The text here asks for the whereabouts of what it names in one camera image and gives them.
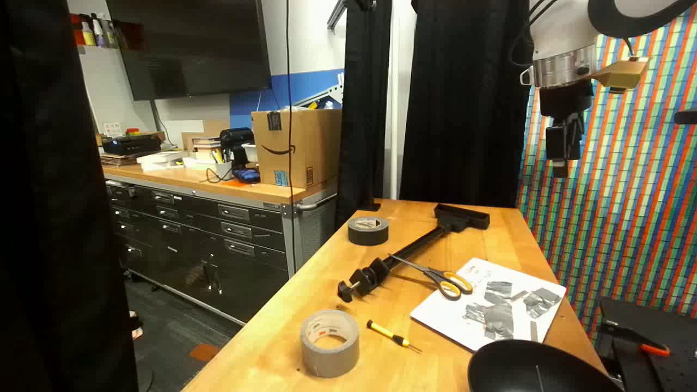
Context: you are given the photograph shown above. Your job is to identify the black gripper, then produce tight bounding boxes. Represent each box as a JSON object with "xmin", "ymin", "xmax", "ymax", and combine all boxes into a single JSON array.
[{"xmin": 539, "ymin": 76, "xmax": 597, "ymax": 178}]

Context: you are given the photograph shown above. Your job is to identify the yellow handled scissors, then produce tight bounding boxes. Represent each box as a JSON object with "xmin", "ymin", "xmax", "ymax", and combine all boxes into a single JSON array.
[{"xmin": 389, "ymin": 252, "xmax": 475, "ymax": 303}]

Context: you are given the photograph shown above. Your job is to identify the black bowl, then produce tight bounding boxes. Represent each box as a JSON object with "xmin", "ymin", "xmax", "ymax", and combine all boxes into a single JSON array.
[{"xmin": 467, "ymin": 338, "xmax": 625, "ymax": 392}]

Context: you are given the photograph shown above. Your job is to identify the multicoloured striped backdrop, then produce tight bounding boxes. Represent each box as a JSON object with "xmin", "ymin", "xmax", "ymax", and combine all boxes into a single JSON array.
[{"xmin": 517, "ymin": 6, "xmax": 697, "ymax": 344}]

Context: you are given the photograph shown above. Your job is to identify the black curtain panel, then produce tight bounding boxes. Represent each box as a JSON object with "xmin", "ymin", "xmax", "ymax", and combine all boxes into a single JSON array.
[{"xmin": 398, "ymin": 0, "xmax": 533, "ymax": 208}]

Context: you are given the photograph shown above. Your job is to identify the black pole with clamp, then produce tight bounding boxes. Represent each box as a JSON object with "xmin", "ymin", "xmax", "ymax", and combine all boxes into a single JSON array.
[{"xmin": 335, "ymin": 203, "xmax": 493, "ymax": 305}]

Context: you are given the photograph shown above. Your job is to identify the narrow black curtain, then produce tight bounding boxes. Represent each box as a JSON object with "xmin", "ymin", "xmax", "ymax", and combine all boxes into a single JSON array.
[{"xmin": 333, "ymin": 0, "xmax": 394, "ymax": 226}]

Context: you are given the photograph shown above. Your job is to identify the white printed paper sheet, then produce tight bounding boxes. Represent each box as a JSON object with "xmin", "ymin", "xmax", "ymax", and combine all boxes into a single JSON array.
[{"xmin": 409, "ymin": 256, "xmax": 568, "ymax": 354}]

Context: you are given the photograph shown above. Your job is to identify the black tape roll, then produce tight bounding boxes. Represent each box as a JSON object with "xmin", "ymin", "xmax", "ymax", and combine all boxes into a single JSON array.
[{"xmin": 347, "ymin": 215, "xmax": 392, "ymax": 245}]

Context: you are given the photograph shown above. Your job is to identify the black metal stand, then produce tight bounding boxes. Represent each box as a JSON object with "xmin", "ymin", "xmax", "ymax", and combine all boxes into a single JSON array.
[{"xmin": 595, "ymin": 295, "xmax": 697, "ymax": 392}]

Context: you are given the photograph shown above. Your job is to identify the yellow black marker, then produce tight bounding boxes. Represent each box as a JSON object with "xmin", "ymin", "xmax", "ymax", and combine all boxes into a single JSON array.
[{"xmin": 364, "ymin": 318, "xmax": 415, "ymax": 351}]

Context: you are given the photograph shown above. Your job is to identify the cardboard shipping box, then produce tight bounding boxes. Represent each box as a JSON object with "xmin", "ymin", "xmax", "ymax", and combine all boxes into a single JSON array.
[{"xmin": 251, "ymin": 106, "xmax": 345, "ymax": 194}]

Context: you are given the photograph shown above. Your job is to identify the black power tool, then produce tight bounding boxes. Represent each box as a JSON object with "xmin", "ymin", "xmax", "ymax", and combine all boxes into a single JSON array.
[{"xmin": 216, "ymin": 125, "xmax": 262, "ymax": 182}]

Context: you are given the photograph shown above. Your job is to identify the black cabinet with wooden top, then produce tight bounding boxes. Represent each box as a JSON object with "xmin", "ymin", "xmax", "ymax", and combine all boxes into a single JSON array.
[{"xmin": 101, "ymin": 162, "xmax": 339, "ymax": 324}]

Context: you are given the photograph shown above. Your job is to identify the white tray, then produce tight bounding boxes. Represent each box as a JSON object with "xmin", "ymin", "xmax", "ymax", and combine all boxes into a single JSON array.
[{"xmin": 135, "ymin": 148, "xmax": 192, "ymax": 173}]

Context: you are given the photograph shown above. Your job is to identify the flat black case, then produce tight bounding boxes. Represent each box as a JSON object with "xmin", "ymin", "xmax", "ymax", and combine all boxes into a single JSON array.
[{"xmin": 101, "ymin": 133, "xmax": 166, "ymax": 156}]

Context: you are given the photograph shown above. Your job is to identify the wide black curtain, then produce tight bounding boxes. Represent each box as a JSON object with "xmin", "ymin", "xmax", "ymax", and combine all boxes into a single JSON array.
[{"xmin": 0, "ymin": 0, "xmax": 140, "ymax": 392}]

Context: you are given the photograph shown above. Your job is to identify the tan wrist camera box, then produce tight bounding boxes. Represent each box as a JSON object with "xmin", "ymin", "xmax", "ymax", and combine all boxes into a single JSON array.
[{"xmin": 593, "ymin": 57, "xmax": 652, "ymax": 94}]

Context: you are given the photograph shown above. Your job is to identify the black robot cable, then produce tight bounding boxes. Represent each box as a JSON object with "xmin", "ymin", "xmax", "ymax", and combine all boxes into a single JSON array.
[{"xmin": 507, "ymin": 0, "xmax": 553, "ymax": 69}]

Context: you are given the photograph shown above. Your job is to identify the orange handled tool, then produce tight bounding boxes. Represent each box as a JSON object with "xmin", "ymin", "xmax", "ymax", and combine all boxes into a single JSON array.
[{"xmin": 600, "ymin": 320, "xmax": 674, "ymax": 358}]

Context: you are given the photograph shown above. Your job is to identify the grey duct tape roll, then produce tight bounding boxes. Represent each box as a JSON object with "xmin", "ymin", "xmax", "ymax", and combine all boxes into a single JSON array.
[{"xmin": 298, "ymin": 306, "xmax": 361, "ymax": 378}]

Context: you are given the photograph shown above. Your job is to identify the black wall screen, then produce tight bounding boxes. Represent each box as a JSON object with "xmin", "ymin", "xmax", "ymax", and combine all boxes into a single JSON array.
[{"xmin": 104, "ymin": 0, "xmax": 274, "ymax": 101}]

